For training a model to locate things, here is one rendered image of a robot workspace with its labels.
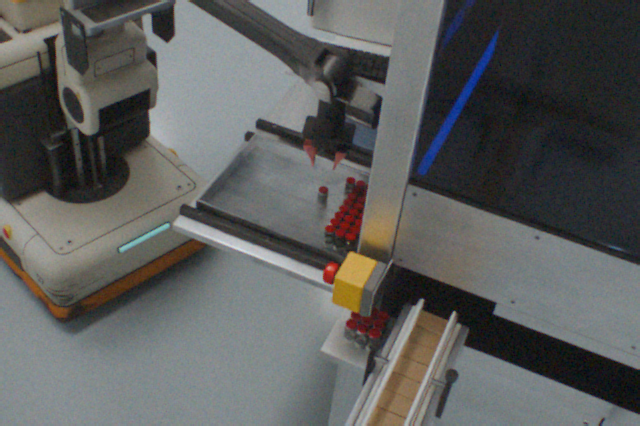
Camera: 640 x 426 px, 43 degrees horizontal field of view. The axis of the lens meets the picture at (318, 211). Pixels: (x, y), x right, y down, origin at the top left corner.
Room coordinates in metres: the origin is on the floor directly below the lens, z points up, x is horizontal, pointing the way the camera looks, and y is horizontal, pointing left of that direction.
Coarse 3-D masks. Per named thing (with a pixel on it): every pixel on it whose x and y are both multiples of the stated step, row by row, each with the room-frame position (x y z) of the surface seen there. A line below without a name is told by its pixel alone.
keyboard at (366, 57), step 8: (344, 48) 2.01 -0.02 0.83; (352, 48) 2.02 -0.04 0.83; (352, 56) 1.97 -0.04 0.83; (360, 56) 1.98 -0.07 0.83; (368, 56) 1.98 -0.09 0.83; (376, 56) 1.99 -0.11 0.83; (360, 64) 1.94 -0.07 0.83; (368, 64) 1.94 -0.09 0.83; (376, 64) 1.95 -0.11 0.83; (384, 64) 1.95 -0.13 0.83; (352, 72) 1.90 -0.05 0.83; (360, 72) 1.90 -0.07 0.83; (368, 72) 1.90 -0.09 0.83; (376, 72) 1.91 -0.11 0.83; (384, 72) 1.91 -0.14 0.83; (376, 80) 1.88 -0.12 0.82; (384, 80) 1.88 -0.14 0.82
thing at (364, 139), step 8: (360, 80) 1.74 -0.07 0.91; (368, 80) 1.73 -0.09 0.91; (368, 88) 1.73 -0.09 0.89; (376, 88) 1.73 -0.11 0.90; (360, 128) 1.58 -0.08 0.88; (368, 128) 1.58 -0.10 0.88; (376, 128) 1.58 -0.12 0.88; (360, 136) 1.54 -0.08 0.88; (368, 136) 1.55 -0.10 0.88; (376, 136) 1.55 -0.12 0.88; (352, 144) 1.47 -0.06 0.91; (360, 144) 1.51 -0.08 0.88; (368, 144) 1.52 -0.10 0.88; (360, 152) 1.46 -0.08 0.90; (368, 152) 1.46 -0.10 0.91
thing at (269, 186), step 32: (256, 160) 1.41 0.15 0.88; (288, 160) 1.43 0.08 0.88; (320, 160) 1.41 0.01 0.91; (224, 192) 1.29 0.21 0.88; (256, 192) 1.31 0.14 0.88; (288, 192) 1.32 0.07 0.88; (256, 224) 1.18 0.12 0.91; (288, 224) 1.22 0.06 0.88; (320, 224) 1.23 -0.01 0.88; (320, 256) 1.12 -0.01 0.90
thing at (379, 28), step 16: (320, 0) 2.13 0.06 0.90; (336, 0) 2.12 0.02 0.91; (352, 0) 2.11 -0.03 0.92; (368, 0) 2.10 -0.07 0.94; (384, 0) 2.10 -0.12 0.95; (320, 16) 2.13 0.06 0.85; (336, 16) 2.12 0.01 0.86; (352, 16) 2.11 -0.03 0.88; (368, 16) 2.10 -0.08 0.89; (384, 16) 2.09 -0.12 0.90; (336, 32) 2.12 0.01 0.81; (352, 32) 2.11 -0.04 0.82; (368, 32) 2.10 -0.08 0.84; (384, 32) 2.09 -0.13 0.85
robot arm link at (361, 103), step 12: (324, 84) 1.24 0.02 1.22; (348, 84) 1.29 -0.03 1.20; (360, 84) 1.29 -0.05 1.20; (324, 96) 1.25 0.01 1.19; (336, 96) 1.26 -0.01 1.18; (348, 96) 1.26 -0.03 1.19; (360, 96) 1.26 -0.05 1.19; (372, 96) 1.26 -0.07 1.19; (348, 108) 1.26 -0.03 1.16; (360, 108) 1.25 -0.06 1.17; (372, 108) 1.24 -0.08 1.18; (360, 120) 1.25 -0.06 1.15; (372, 120) 1.24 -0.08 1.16
